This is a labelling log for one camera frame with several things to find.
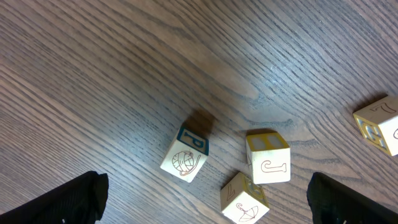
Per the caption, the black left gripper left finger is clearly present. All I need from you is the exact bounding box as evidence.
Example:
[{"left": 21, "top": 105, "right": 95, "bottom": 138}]
[{"left": 1, "top": 171, "right": 109, "bottom": 224}]

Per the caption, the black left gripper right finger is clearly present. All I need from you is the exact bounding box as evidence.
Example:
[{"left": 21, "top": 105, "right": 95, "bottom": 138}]
[{"left": 307, "top": 172, "right": 397, "bottom": 224}]

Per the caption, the wooden block blue T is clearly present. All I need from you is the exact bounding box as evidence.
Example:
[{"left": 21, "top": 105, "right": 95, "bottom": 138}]
[{"left": 246, "top": 132, "right": 291, "bottom": 185}]

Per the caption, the wooden block yellow side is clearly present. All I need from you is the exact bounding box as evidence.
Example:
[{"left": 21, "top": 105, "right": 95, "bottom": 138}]
[{"left": 220, "top": 172, "right": 270, "bottom": 224}]

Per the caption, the wooden block orange top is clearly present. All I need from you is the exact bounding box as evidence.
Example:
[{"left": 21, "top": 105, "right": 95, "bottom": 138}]
[{"left": 353, "top": 96, "right": 397, "bottom": 156}]

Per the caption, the wooden block blue C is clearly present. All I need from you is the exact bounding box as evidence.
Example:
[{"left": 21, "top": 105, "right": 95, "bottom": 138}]
[{"left": 160, "top": 126, "right": 209, "bottom": 183}]

